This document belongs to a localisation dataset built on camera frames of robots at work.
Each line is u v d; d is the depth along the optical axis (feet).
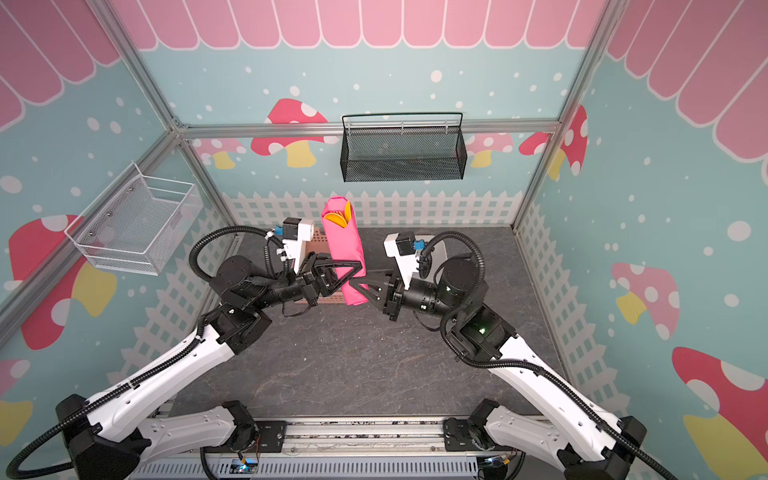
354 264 1.68
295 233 1.57
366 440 2.44
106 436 1.30
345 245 1.64
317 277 1.64
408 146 3.11
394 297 1.55
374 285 1.80
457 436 2.44
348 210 1.58
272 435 2.44
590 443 1.25
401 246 1.53
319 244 1.68
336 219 1.59
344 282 1.71
